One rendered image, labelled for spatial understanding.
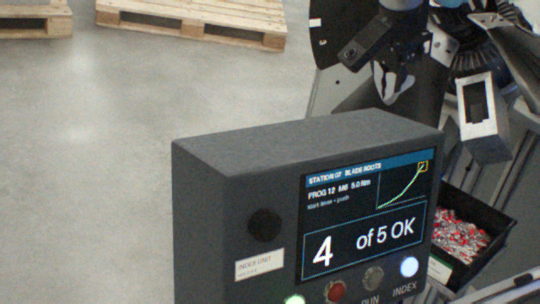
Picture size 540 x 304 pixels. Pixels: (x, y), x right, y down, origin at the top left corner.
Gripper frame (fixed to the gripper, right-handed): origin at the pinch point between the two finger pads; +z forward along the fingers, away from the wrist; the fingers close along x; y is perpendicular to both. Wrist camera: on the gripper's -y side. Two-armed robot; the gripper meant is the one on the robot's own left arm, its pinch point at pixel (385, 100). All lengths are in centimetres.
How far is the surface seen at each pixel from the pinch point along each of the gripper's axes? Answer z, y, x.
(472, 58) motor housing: 3.4, 26.9, 3.7
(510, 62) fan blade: -7.3, 18.4, -12.1
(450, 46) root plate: -1.0, 21.6, 5.2
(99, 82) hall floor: 107, -12, 209
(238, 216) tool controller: -35, -50, -40
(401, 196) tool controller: -27, -33, -41
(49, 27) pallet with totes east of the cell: 99, -19, 268
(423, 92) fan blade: 4.0, 11.3, 1.4
